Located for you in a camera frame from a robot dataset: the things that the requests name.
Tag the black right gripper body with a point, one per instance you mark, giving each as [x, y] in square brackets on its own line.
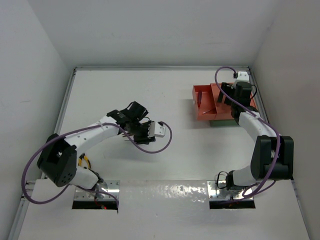
[233, 103]

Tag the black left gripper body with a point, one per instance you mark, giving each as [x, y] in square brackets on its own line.
[140, 131]

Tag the salmon drawer box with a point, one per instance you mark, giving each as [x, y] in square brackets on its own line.
[224, 108]

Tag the yellow handled cutting pliers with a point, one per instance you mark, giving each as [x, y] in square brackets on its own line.
[127, 136]

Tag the salmon pull-out drawer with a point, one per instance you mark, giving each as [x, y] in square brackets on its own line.
[207, 102]

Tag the blue handled screwdriver top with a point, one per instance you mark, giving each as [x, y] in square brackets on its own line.
[199, 99]

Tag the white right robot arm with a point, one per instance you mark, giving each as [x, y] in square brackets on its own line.
[273, 154]

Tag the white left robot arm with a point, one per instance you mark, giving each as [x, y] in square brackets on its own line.
[59, 159]

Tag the green drawer box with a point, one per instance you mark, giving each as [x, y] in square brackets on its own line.
[223, 123]

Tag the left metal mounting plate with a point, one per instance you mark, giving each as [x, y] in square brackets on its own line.
[104, 191]

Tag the metal mounting plate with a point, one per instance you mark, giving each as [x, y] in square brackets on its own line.
[104, 191]
[216, 192]

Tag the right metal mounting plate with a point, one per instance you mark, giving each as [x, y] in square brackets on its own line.
[216, 192]

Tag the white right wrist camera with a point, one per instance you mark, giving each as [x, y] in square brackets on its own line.
[240, 76]

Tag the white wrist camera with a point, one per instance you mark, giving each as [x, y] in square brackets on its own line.
[155, 129]
[240, 76]

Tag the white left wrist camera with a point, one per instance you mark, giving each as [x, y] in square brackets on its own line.
[155, 129]

